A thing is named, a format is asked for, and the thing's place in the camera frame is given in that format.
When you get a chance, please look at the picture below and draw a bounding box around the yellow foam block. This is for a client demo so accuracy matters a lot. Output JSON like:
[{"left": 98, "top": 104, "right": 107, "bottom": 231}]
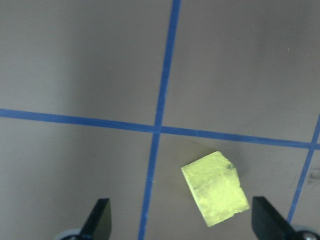
[{"left": 180, "top": 150, "right": 251, "bottom": 228}]

